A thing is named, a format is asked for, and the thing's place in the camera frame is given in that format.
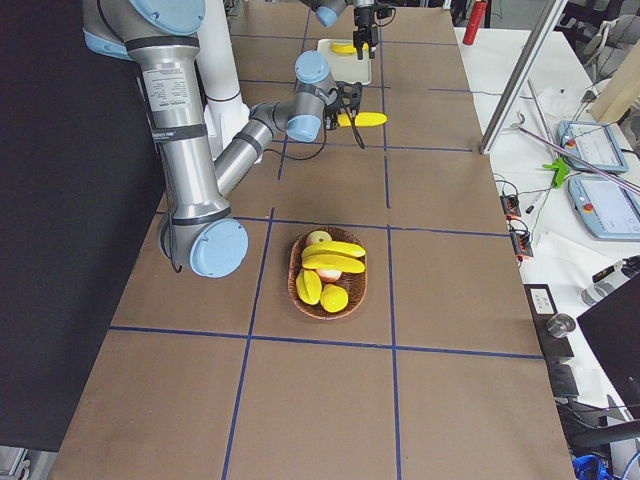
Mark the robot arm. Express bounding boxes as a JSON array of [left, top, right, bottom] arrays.
[[301, 0, 380, 60], [82, 1, 345, 278]]

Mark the white bear tray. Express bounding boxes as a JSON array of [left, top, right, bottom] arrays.
[[316, 38, 372, 85]]

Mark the red fire extinguisher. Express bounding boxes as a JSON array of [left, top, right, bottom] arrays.
[[462, 0, 489, 46]]

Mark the teach pendant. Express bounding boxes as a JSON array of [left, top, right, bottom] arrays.
[[567, 176, 639, 241], [556, 120, 629, 174]]

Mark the yellow lemon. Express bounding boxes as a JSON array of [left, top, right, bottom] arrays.
[[320, 284, 349, 313]]

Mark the aluminium frame post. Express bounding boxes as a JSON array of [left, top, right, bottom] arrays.
[[479, 0, 567, 155]]

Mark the lower teach pendant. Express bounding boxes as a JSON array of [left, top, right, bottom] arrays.
[[567, 176, 639, 241]]

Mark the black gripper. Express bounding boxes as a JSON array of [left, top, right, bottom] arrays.
[[323, 87, 358, 130], [353, 0, 379, 60]]

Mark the brown wicker basket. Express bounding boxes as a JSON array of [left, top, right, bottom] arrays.
[[288, 226, 367, 320]]

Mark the yellow starfruit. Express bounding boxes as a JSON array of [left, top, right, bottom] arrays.
[[296, 269, 323, 305]]

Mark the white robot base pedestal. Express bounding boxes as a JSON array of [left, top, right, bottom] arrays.
[[196, 0, 249, 164]]

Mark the metal cylinder weight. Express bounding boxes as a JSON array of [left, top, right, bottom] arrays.
[[545, 313, 577, 339]]

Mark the upper teach pendant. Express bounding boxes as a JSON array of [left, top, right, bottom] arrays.
[[556, 120, 629, 174]]

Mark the green plastic clamp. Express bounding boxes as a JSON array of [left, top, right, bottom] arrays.
[[542, 157, 571, 189]]

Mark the black monitor corner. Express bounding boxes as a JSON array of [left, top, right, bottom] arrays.
[[577, 280, 639, 417]]

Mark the pink peach apple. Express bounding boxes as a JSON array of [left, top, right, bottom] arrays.
[[316, 269, 342, 283]]

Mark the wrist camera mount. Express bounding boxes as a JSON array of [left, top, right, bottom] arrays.
[[336, 81, 363, 115], [374, 5, 396, 27]]

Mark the yellow banana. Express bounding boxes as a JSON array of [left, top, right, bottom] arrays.
[[337, 112, 388, 128], [302, 254, 366, 274], [301, 240, 366, 259], [330, 42, 358, 55]]

